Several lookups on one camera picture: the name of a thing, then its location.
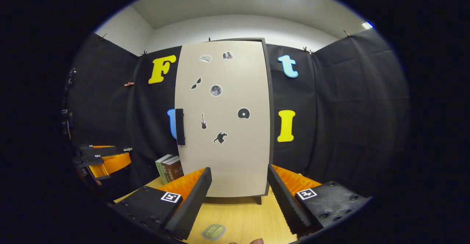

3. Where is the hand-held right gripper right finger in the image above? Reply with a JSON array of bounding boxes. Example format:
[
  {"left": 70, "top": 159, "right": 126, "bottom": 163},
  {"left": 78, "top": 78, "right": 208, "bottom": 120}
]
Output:
[{"left": 267, "top": 164, "right": 369, "bottom": 236}]

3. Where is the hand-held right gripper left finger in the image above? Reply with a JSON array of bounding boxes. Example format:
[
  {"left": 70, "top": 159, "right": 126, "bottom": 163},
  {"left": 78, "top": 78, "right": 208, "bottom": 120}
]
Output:
[{"left": 110, "top": 167, "right": 213, "bottom": 240}]

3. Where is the grey coaster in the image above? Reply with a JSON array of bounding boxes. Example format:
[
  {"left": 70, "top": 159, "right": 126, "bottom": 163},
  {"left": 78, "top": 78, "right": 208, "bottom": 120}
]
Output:
[{"left": 201, "top": 223, "right": 227, "bottom": 241}]

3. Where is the beige cabinet door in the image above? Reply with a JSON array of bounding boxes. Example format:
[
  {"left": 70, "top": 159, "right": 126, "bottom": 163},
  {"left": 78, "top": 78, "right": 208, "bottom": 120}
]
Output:
[{"left": 174, "top": 40, "right": 271, "bottom": 197}]

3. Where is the black cabinet door handle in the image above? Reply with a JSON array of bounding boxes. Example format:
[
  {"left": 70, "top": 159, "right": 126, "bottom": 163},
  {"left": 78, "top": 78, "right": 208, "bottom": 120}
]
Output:
[{"left": 175, "top": 108, "right": 186, "bottom": 146}]

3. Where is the dark brown book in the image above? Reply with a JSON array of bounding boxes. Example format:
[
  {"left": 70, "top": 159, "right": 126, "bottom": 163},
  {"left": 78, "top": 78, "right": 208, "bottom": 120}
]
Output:
[{"left": 167, "top": 158, "right": 184, "bottom": 181}]

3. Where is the green book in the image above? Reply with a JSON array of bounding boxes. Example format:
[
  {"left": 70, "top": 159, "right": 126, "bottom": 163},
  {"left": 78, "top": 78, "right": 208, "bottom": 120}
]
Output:
[{"left": 155, "top": 154, "right": 173, "bottom": 185}]

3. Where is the black backdrop cloth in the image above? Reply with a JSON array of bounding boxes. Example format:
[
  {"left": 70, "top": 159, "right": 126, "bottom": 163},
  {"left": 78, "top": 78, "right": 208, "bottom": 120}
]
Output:
[{"left": 64, "top": 28, "right": 410, "bottom": 200}]

